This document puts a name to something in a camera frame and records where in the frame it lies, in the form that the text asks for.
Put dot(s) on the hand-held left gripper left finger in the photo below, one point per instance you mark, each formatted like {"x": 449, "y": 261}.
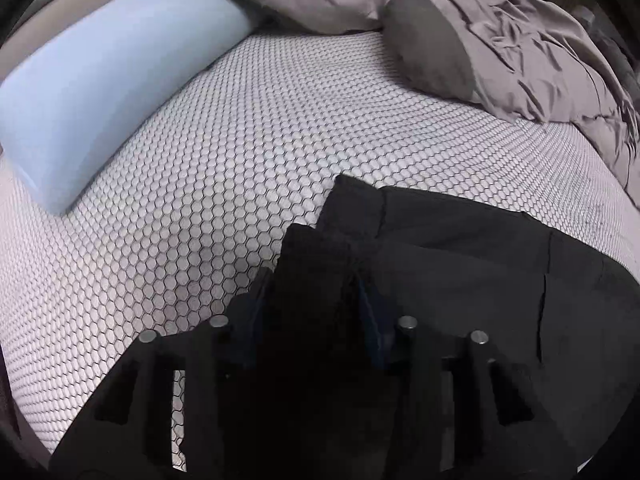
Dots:
{"x": 251, "y": 322}

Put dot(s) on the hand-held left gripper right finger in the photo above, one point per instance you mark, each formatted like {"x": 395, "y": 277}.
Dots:
{"x": 374, "y": 332}

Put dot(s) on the black pants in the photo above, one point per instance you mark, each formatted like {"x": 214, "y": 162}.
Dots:
{"x": 450, "y": 270}

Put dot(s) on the honeycomb patterned white mattress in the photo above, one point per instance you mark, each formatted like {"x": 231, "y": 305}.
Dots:
{"x": 225, "y": 160}

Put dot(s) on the light blue pillow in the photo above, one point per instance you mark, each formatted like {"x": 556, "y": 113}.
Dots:
{"x": 100, "y": 85}

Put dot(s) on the grey pillow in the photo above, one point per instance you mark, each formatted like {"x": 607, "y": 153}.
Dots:
{"x": 430, "y": 50}

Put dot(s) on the taupe duvet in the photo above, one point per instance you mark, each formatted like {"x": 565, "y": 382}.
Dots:
{"x": 540, "y": 45}

